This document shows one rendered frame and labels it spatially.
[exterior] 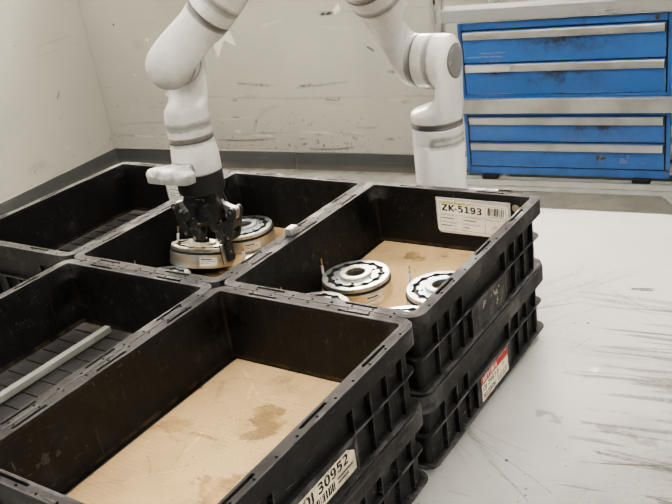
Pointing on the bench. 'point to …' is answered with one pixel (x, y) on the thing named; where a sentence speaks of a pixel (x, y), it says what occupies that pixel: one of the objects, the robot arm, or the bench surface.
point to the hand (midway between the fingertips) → (216, 252)
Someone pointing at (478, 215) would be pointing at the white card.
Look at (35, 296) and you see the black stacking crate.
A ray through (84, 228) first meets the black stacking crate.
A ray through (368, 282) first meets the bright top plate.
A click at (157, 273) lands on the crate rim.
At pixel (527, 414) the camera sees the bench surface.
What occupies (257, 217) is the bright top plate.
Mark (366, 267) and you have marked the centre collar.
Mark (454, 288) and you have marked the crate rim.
